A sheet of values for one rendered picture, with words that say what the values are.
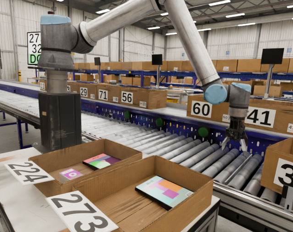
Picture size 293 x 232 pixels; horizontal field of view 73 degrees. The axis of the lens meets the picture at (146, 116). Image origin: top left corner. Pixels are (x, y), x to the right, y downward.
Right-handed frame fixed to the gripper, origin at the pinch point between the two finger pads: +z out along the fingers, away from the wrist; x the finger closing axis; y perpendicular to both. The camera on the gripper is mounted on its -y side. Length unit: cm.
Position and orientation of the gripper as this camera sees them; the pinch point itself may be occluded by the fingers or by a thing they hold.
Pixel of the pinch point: (233, 152)
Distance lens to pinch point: 119.4
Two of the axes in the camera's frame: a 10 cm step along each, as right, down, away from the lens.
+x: 7.6, 1.6, -6.3
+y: -6.5, 1.3, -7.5
